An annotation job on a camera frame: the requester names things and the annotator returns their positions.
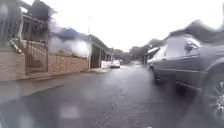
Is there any white car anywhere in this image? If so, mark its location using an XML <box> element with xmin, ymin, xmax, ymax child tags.
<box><xmin>109</xmin><ymin>59</ymin><xmax>122</xmax><ymax>70</ymax></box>

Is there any row of trees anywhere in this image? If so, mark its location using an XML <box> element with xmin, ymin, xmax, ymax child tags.
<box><xmin>113</xmin><ymin>44</ymin><xmax>145</xmax><ymax>65</ymax></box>

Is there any pole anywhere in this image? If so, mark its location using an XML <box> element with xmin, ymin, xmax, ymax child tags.
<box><xmin>86</xmin><ymin>15</ymin><xmax>92</xmax><ymax>70</ymax></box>

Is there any wet grey asphalt road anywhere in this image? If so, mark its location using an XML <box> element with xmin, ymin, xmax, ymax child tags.
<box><xmin>0</xmin><ymin>63</ymin><xmax>224</xmax><ymax>128</ymax></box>

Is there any building with blue roof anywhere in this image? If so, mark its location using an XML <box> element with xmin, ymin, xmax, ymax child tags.
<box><xmin>48</xmin><ymin>26</ymin><xmax>115</xmax><ymax>70</ymax></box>

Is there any dark grey car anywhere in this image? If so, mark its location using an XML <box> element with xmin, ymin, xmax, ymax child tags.
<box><xmin>146</xmin><ymin>33</ymin><xmax>224</xmax><ymax>125</ymax></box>

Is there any house behind metal fence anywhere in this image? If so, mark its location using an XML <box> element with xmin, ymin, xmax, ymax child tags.
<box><xmin>0</xmin><ymin>0</ymin><xmax>58</xmax><ymax>51</ymax></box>

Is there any grey concrete pavement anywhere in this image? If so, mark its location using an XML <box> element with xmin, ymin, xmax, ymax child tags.
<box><xmin>0</xmin><ymin>67</ymin><xmax>111</xmax><ymax>104</ymax></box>

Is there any brick wall with metal fence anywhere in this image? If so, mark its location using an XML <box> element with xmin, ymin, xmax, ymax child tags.
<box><xmin>0</xmin><ymin>38</ymin><xmax>90</xmax><ymax>82</ymax></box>

